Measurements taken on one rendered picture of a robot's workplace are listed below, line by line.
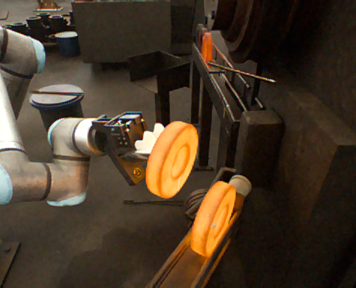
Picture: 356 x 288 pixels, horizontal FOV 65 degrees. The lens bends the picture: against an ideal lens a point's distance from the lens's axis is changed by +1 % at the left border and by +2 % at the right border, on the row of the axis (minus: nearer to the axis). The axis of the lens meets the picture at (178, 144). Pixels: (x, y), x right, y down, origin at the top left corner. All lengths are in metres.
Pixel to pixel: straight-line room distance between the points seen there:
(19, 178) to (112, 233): 0.90
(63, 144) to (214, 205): 0.40
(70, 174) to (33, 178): 0.09
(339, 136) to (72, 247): 1.25
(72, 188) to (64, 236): 0.85
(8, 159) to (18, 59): 0.50
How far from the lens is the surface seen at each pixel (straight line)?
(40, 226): 1.67
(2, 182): 0.67
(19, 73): 1.14
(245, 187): 0.73
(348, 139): 0.63
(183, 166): 0.59
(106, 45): 3.39
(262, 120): 0.78
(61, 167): 0.74
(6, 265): 1.56
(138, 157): 0.57
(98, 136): 0.66
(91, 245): 1.50
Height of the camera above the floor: 1.17
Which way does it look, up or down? 35 degrees down
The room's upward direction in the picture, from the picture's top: straight up
